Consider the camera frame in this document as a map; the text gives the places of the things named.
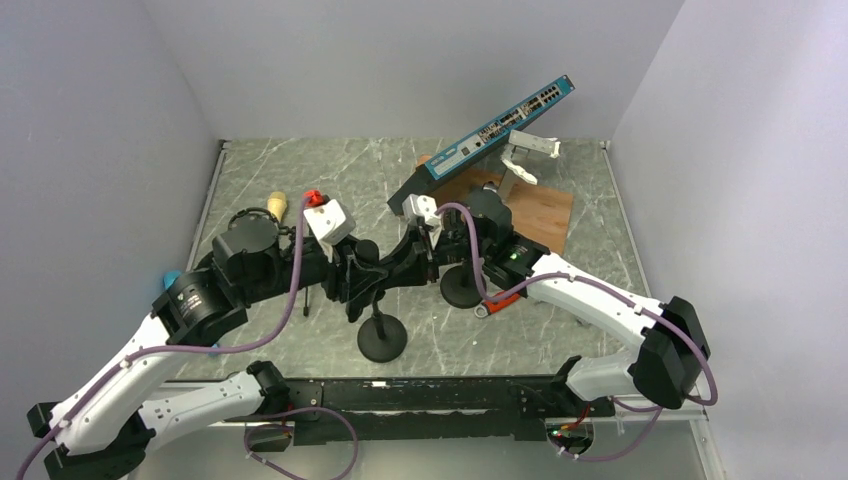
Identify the red handled adjustable wrench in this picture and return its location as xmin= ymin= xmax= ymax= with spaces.
xmin=473 ymin=293 xmax=521 ymax=319

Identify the cream yellow microphone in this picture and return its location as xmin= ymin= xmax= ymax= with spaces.
xmin=266 ymin=191 xmax=288 ymax=222

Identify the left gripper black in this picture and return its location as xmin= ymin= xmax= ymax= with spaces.
xmin=240 ymin=233 xmax=389 ymax=305

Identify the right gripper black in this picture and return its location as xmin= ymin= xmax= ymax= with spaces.
xmin=379 ymin=225 xmax=491 ymax=287

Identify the blue microphone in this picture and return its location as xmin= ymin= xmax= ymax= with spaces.
xmin=162 ymin=270 xmax=181 ymax=290

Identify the blue network switch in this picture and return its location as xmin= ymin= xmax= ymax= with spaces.
xmin=387 ymin=75 xmax=575 ymax=215

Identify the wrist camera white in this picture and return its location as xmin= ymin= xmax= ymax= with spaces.
xmin=402 ymin=194 xmax=443 ymax=247
xmin=303 ymin=190 xmax=356 ymax=261

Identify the white metal bracket stand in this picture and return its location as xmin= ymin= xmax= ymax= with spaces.
xmin=496 ymin=130 xmax=561 ymax=204

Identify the wooden board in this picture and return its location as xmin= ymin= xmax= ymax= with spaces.
xmin=409 ymin=162 xmax=574 ymax=254

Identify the black round base stand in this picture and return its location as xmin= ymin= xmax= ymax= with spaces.
xmin=357 ymin=267 xmax=408 ymax=363

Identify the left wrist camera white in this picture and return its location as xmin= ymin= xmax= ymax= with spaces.
xmin=303 ymin=190 xmax=356 ymax=261

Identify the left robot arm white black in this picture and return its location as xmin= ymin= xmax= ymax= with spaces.
xmin=27 ymin=207 xmax=388 ymax=479

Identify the black shock mount desk stand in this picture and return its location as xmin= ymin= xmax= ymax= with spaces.
xmin=437 ymin=187 xmax=502 ymax=309

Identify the black tripod shock mount stand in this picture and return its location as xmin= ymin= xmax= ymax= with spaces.
xmin=225 ymin=207 xmax=303 ymax=306

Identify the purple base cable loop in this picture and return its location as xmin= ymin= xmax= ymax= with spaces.
xmin=243 ymin=406 xmax=359 ymax=480

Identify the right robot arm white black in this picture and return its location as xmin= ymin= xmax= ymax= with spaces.
xmin=401 ymin=188 xmax=719 ymax=415

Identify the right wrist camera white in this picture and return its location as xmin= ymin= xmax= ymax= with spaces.
xmin=402 ymin=194 xmax=443 ymax=247

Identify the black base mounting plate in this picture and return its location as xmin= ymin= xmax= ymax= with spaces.
xmin=245 ymin=375 xmax=615 ymax=446

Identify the black microphone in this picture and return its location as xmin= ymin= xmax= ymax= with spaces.
xmin=354 ymin=240 xmax=380 ymax=268

